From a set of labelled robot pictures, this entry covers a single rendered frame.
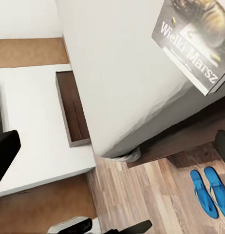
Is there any sandal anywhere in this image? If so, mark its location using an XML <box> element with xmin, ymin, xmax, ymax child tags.
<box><xmin>190</xmin><ymin>169</ymin><xmax>219</xmax><ymax>219</ymax></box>
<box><xmin>204</xmin><ymin>166</ymin><xmax>225</xmax><ymax>216</ymax></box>

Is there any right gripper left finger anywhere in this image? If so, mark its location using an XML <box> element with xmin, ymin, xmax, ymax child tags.
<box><xmin>0</xmin><ymin>130</ymin><xmax>21</xmax><ymax>181</ymax></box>

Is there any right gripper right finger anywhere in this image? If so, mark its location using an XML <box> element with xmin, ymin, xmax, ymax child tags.
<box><xmin>214</xmin><ymin>129</ymin><xmax>225</xmax><ymax>162</ymax></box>

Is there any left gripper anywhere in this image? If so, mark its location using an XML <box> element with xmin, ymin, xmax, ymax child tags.
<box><xmin>104</xmin><ymin>220</ymin><xmax>152</xmax><ymax>234</ymax></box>

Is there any hardback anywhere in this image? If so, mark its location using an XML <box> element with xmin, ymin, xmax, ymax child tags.
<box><xmin>151</xmin><ymin>0</ymin><xmax>225</xmax><ymax>97</ymax></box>

